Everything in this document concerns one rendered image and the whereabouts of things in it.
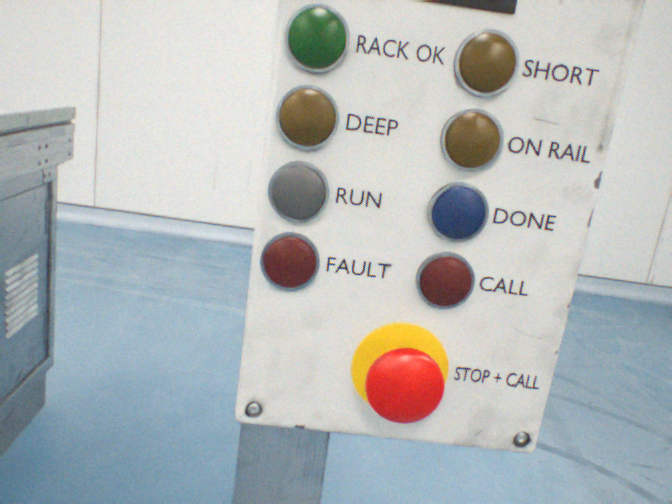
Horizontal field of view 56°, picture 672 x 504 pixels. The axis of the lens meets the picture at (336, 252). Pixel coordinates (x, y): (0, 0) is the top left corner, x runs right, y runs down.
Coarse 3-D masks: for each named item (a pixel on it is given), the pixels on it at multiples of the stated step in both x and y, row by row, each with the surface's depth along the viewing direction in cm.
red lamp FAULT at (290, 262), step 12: (276, 240) 31; (288, 240) 31; (300, 240) 31; (276, 252) 31; (288, 252) 31; (300, 252) 31; (312, 252) 31; (264, 264) 31; (276, 264) 31; (288, 264) 31; (300, 264) 31; (312, 264) 31; (276, 276) 31; (288, 276) 31; (300, 276) 31
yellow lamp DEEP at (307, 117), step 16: (288, 96) 29; (304, 96) 29; (320, 96) 29; (288, 112) 29; (304, 112) 29; (320, 112) 29; (288, 128) 30; (304, 128) 29; (320, 128) 30; (304, 144) 30
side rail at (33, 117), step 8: (16, 112) 139; (24, 112) 141; (32, 112) 145; (40, 112) 149; (48, 112) 153; (56, 112) 158; (64, 112) 163; (72, 112) 169; (0, 120) 130; (8, 120) 134; (16, 120) 137; (24, 120) 141; (32, 120) 145; (40, 120) 150; (48, 120) 154; (56, 120) 159; (0, 128) 131; (8, 128) 134
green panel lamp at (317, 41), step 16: (304, 16) 28; (320, 16) 28; (336, 16) 28; (288, 32) 29; (304, 32) 28; (320, 32) 28; (336, 32) 28; (304, 48) 29; (320, 48) 29; (336, 48) 29; (304, 64) 29; (320, 64) 29
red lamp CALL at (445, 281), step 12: (432, 264) 32; (444, 264) 32; (456, 264) 32; (420, 276) 32; (432, 276) 32; (444, 276) 32; (456, 276) 32; (468, 276) 32; (420, 288) 32; (432, 288) 32; (444, 288) 32; (456, 288) 32; (468, 288) 32; (432, 300) 32; (444, 300) 32; (456, 300) 32
